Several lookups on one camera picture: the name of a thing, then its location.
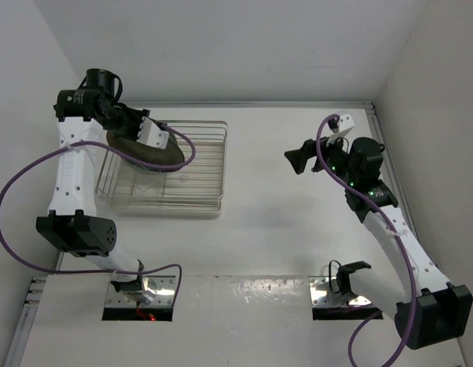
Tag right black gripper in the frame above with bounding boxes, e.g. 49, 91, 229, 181
285, 128, 357, 186

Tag brown speckled plate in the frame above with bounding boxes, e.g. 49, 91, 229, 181
106, 132, 185, 166

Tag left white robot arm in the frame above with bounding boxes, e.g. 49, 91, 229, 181
36, 69, 154, 305

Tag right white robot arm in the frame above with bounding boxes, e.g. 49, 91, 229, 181
284, 138, 473, 349

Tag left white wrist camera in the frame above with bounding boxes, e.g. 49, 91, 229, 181
137, 117, 170, 150

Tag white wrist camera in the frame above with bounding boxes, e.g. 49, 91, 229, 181
325, 110, 355, 146
137, 117, 170, 150

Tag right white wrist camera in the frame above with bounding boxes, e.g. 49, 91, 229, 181
325, 110, 355, 146

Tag wire dish rack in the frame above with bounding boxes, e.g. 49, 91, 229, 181
96, 120, 228, 216

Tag aluminium frame rail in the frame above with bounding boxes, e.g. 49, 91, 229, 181
366, 103, 418, 237

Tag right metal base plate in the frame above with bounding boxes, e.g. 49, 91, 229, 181
308, 276, 373, 308

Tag metal base plate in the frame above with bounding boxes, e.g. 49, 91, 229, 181
105, 275, 176, 309
308, 276, 373, 308

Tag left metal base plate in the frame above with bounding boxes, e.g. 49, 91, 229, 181
105, 275, 176, 309

